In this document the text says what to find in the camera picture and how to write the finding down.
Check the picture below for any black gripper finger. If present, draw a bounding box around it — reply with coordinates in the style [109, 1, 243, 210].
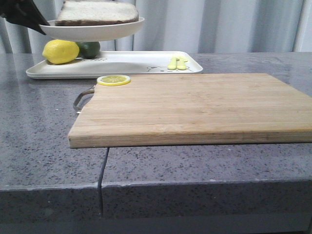
[0, 0, 50, 35]

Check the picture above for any white bread slice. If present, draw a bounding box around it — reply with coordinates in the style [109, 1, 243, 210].
[55, 0, 139, 26]

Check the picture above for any white round plate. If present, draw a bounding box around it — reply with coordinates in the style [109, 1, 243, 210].
[40, 17, 145, 42]

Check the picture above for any white rectangular tray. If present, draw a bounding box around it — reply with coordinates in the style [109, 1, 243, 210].
[26, 51, 203, 79]

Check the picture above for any green lime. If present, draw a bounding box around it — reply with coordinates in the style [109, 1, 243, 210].
[76, 41, 100, 59]

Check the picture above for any yellow lemon slice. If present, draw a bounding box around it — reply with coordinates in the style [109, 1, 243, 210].
[97, 75, 131, 86]

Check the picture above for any yellow plastic fork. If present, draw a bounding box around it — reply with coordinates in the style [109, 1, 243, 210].
[167, 56, 179, 70]

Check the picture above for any yellow plastic knife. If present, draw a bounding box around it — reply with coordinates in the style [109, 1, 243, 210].
[176, 56, 188, 70]

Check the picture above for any wooden cutting board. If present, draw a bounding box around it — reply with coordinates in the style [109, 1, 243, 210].
[68, 73, 312, 148]

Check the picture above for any grey curtain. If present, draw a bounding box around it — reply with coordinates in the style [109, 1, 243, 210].
[0, 0, 312, 55]

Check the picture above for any metal cutting board handle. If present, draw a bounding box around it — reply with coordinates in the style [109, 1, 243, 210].
[73, 85, 95, 114]

